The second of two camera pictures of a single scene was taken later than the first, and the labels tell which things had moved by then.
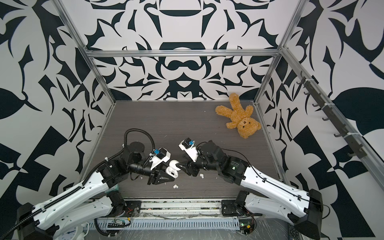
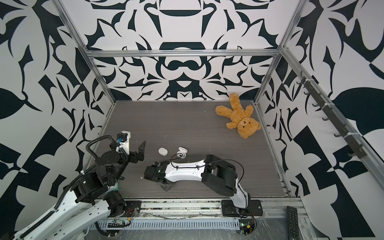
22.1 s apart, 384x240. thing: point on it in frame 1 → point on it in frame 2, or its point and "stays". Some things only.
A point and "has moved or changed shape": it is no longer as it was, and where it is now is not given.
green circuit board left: x=118 y=223 stays
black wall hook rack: x=322 y=102 stays
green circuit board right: x=246 y=226 stays
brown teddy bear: x=240 y=117 stays
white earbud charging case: x=173 y=170 has moved or changed shape
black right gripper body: x=202 y=164 → x=166 y=189
